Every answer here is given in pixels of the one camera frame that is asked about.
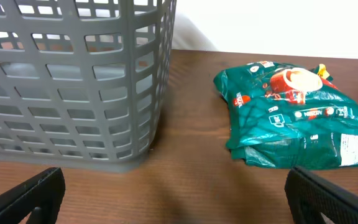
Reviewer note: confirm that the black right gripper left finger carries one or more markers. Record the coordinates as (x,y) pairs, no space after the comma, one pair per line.
(38,199)

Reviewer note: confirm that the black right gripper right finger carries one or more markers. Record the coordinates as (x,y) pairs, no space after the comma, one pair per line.
(312,198)

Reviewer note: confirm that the green instant coffee bag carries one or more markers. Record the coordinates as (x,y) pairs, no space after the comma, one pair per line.
(283,115)

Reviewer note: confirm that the grey plastic lattice basket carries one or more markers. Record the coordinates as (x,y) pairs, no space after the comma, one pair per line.
(82,83)

